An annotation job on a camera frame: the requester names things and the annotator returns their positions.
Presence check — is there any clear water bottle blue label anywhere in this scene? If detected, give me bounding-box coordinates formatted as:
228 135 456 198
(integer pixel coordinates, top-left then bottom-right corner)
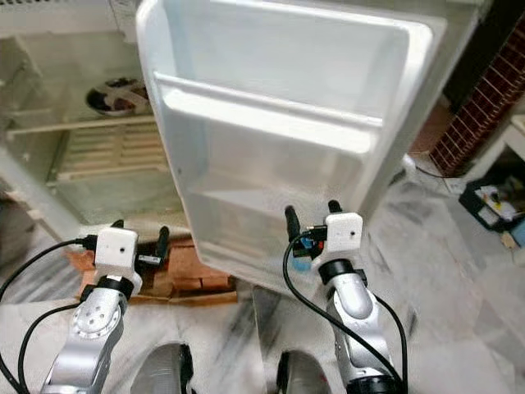
289 245 314 273

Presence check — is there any white fridge shelf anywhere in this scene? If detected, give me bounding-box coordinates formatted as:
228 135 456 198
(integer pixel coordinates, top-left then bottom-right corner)
7 114 158 138

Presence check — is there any white fridge door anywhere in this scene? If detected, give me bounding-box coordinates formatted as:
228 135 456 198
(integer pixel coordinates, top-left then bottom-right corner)
135 0 495 296

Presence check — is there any white fridge body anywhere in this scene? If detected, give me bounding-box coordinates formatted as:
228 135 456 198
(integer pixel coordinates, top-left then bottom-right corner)
0 0 191 241

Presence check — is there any red brick stack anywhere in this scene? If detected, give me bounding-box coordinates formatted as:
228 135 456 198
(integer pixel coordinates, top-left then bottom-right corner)
64 233 236 307

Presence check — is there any slatted cream crisper cover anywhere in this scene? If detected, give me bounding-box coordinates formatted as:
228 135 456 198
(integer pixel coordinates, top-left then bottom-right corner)
52 121 175 183

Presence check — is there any dark round bowl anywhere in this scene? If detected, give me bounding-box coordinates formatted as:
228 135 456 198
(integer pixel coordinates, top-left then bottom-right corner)
84 78 151 118

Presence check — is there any grey right robot leg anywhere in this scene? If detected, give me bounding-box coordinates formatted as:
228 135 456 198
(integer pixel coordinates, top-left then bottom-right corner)
276 350 331 394

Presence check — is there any black plastic crate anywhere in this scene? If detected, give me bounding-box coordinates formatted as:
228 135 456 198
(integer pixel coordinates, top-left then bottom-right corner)
459 175 525 236

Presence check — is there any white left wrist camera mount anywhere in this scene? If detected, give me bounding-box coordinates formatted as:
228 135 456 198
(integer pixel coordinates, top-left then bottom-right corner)
94 227 141 285

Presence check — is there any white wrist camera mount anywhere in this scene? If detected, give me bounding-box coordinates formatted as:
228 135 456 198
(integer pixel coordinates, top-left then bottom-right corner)
94 227 141 285
322 211 365 263

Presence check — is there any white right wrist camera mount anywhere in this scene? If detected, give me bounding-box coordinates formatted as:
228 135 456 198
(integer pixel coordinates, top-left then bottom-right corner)
322 211 365 263

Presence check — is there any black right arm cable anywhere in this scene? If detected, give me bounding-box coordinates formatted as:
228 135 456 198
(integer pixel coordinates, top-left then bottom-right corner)
282 234 409 392

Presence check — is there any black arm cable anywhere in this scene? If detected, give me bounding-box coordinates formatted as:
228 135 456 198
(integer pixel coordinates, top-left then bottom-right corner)
16 302 87 394
282 234 409 392
0 236 98 394

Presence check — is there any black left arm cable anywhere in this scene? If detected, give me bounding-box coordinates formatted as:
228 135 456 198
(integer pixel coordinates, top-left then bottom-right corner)
16 302 87 394
0 236 98 394

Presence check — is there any red brick lattice wall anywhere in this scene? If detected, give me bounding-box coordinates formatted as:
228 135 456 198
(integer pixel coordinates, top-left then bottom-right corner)
427 11 525 178

